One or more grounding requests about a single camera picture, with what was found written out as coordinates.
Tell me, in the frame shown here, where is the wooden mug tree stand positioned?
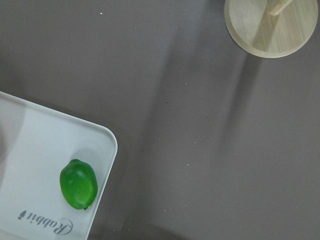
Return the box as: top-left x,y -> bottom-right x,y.
224,0 -> 319,59

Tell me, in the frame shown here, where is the cream plastic tray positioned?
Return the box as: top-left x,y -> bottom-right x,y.
0,92 -> 118,240

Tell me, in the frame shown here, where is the green lime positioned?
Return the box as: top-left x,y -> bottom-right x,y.
59,159 -> 98,210

